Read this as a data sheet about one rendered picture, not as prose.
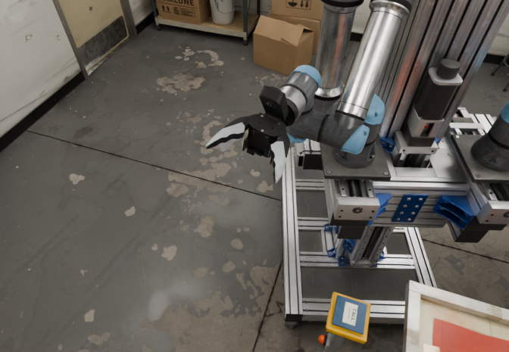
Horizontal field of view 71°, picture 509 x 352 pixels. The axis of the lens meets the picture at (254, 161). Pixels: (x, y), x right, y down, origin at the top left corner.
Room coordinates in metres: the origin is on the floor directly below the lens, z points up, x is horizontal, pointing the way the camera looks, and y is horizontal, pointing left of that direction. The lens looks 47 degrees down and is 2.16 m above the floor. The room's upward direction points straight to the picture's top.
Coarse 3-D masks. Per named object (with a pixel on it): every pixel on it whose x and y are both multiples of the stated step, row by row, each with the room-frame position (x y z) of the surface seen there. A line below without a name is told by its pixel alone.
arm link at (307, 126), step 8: (304, 112) 0.68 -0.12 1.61; (312, 112) 0.70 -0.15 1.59; (320, 112) 0.70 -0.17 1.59; (296, 120) 0.68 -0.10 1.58; (304, 120) 0.68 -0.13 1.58; (312, 120) 0.67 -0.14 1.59; (320, 120) 0.67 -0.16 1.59; (288, 128) 0.68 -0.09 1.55; (296, 128) 0.67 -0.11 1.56; (304, 128) 0.67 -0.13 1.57; (312, 128) 0.66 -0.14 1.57; (296, 136) 0.68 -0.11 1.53; (304, 136) 0.66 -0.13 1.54; (312, 136) 0.65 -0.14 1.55
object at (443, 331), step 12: (444, 324) 0.40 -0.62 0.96; (432, 336) 0.37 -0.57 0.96; (444, 336) 0.37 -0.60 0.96; (456, 336) 0.37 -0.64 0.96; (468, 336) 0.37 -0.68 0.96; (480, 336) 0.37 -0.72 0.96; (444, 348) 0.33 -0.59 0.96; (456, 348) 0.33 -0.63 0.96; (468, 348) 0.33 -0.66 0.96; (480, 348) 0.33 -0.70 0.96; (492, 348) 0.33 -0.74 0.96; (504, 348) 0.33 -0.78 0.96
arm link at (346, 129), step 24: (384, 0) 0.82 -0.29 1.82; (408, 0) 0.82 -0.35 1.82; (384, 24) 0.79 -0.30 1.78; (360, 48) 0.78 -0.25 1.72; (384, 48) 0.75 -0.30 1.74; (360, 72) 0.72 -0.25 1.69; (360, 96) 0.68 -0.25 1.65; (336, 120) 0.66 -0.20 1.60; (360, 120) 0.65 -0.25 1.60; (336, 144) 0.62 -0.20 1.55; (360, 144) 0.60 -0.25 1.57
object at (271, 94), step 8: (264, 88) 0.55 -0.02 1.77; (272, 88) 0.55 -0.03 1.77; (264, 96) 0.54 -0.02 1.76; (272, 96) 0.54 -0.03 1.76; (280, 96) 0.54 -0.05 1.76; (264, 104) 0.56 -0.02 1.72; (272, 104) 0.53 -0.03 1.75; (280, 104) 0.53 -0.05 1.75; (272, 112) 0.57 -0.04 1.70; (280, 112) 0.55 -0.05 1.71; (288, 112) 0.59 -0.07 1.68
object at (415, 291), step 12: (408, 288) 0.51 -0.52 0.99; (420, 288) 0.51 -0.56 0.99; (432, 288) 0.51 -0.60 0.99; (408, 300) 0.47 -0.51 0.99; (432, 300) 0.47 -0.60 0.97; (444, 300) 0.47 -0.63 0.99; (456, 300) 0.47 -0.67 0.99; (468, 300) 0.47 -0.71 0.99; (408, 312) 0.43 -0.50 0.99; (468, 312) 0.44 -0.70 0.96; (480, 312) 0.43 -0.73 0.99; (492, 312) 0.43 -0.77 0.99; (504, 312) 0.43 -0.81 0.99; (408, 324) 0.39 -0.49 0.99; (504, 324) 0.40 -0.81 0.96; (408, 336) 0.35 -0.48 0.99; (408, 348) 0.32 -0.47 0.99
